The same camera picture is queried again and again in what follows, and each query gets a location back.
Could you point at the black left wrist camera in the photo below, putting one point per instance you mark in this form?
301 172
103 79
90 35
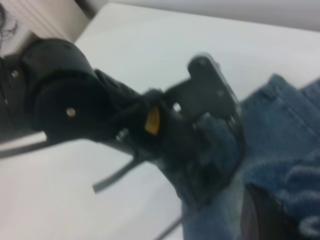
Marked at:
207 87

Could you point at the blue denim pants basketball print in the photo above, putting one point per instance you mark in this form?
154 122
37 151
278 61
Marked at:
275 130

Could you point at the white ribbed panel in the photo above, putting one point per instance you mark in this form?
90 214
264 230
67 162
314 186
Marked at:
50 20

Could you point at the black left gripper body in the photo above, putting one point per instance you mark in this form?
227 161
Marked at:
170 140

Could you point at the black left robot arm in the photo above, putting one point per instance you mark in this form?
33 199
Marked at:
62 100

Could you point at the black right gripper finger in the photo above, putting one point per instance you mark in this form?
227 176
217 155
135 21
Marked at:
262 220

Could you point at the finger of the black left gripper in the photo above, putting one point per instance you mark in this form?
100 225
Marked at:
195 185
222 172

